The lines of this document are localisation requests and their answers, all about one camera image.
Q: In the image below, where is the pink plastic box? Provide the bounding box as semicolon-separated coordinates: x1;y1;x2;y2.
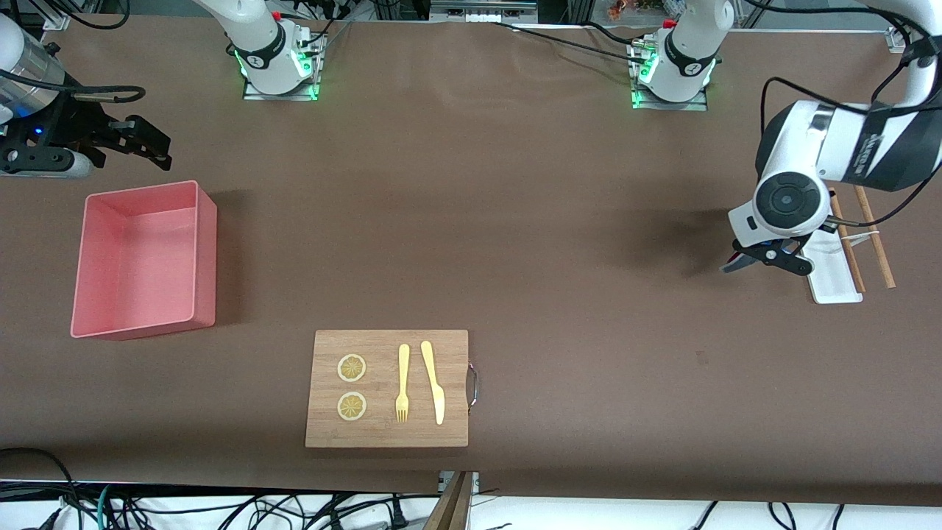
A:
71;180;219;341

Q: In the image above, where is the thick black cable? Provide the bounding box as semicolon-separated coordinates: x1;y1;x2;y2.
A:
0;446;76;510

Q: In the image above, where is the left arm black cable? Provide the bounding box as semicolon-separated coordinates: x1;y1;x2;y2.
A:
760;29;942;229

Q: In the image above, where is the white rectangular tray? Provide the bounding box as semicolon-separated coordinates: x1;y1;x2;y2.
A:
802;234;864;305

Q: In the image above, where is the wooden cutting board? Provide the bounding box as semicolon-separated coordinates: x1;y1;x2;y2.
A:
305;329;470;448

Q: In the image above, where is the wooden plank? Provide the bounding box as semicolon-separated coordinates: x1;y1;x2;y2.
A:
423;471;473;530

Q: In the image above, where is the wooden rod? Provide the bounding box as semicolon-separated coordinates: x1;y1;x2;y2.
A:
854;184;897;290
829;193;867;294

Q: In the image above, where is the aluminium frame rail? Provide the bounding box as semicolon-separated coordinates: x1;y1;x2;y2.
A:
431;0;539;23

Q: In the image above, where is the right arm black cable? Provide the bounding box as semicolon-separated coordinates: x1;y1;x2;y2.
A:
0;70;146;105

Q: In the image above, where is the long black table cable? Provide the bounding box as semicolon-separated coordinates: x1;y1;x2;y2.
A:
492;21;650;66

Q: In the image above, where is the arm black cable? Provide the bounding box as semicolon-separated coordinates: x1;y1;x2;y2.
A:
760;29;942;229
0;70;146;105

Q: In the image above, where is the yellow plastic knife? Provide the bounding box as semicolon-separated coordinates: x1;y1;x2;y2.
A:
420;340;446;425

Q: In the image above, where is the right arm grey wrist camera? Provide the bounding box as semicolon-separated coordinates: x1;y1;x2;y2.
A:
0;146;94;180

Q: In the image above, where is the yellow plastic fork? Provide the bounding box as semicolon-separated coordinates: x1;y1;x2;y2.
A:
395;344;411;423

